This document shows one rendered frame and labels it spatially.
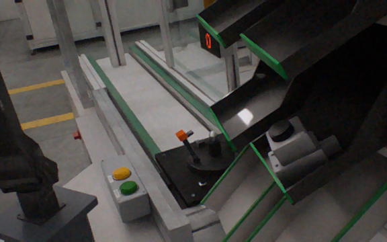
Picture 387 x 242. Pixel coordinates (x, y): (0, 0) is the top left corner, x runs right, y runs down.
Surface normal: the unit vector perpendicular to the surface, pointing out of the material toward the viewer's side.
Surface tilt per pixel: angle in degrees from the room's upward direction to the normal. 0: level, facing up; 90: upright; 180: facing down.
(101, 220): 0
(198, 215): 0
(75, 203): 0
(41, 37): 90
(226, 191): 90
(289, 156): 94
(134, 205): 90
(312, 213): 45
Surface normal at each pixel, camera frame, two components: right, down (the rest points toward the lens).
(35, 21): 0.25, 0.40
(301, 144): 0.05, 0.51
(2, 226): -0.14, -0.89
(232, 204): -0.78, -0.48
